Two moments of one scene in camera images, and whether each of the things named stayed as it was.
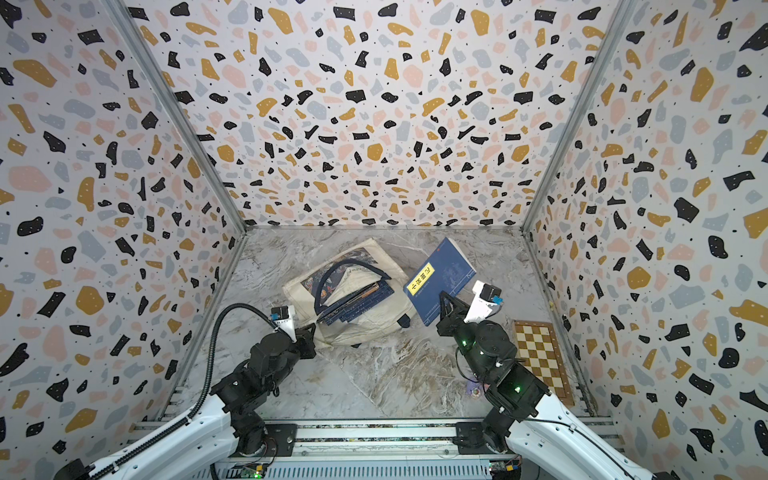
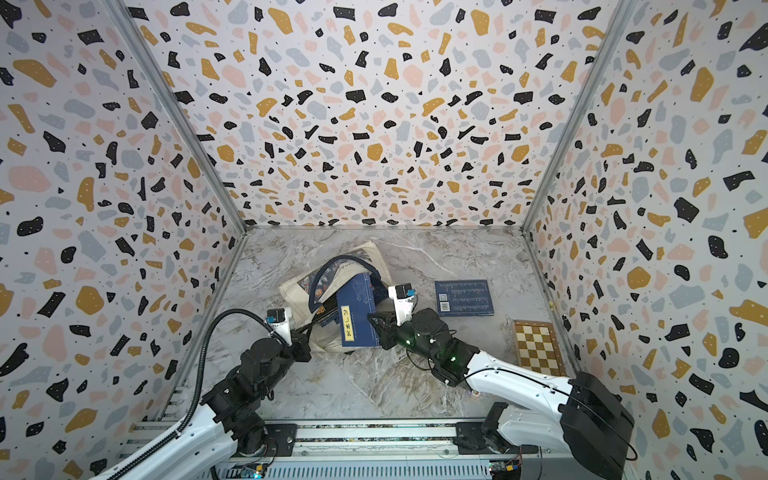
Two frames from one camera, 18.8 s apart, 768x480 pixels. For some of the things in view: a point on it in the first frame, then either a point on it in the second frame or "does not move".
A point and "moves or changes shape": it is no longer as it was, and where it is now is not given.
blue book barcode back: x=346 y=311 moves or changes shape
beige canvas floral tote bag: x=338 y=280 moves or changes shape
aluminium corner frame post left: x=125 y=21 does not move
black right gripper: x=452 y=321 to x=391 y=331
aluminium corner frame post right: x=624 y=11 does not move
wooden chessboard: x=539 y=351 does not move
